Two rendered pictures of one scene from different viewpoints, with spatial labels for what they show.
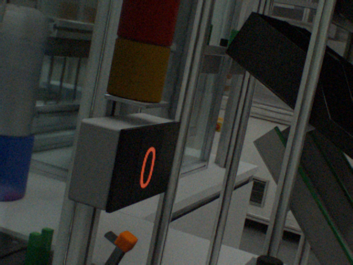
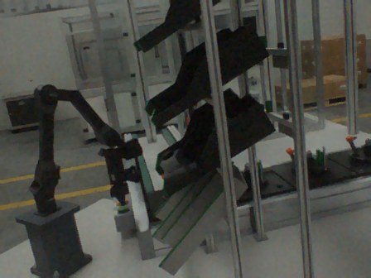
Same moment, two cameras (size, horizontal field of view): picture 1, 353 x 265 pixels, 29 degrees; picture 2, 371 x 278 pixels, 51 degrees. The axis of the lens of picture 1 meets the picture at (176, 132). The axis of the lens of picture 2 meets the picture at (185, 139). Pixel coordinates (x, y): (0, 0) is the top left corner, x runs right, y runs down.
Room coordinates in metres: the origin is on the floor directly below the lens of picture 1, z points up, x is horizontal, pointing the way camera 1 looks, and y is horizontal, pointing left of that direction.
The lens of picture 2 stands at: (1.89, -0.73, 1.53)
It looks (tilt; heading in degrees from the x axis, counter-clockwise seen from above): 15 degrees down; 151
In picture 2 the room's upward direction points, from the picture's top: 9 degrees counter-clockwise
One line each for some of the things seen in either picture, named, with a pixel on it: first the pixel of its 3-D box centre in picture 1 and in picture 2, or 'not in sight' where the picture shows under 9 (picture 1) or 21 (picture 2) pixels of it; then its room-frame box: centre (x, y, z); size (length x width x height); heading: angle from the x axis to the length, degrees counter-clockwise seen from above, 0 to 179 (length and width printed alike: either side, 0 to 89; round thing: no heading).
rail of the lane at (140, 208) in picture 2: not in sight; (137, 192); (0.43, -0.18, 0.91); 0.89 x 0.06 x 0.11; 160
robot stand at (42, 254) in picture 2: not in sight; (55, 239); (0.68, -0.58, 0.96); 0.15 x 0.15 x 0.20; 22
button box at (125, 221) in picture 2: not in sight; (123, 210); (0.59, -0.30, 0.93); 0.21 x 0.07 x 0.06; 160
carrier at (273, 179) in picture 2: not in sight; (248, 172); (0.83, 0.11, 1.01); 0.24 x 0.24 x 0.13; 70
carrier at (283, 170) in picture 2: not in sight; (310, 160); (0.92, 0.34, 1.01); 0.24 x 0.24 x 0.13; 70
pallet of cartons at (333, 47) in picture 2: not in sight; (331, 63); (-3.57, 6.08, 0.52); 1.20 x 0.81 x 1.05; 157
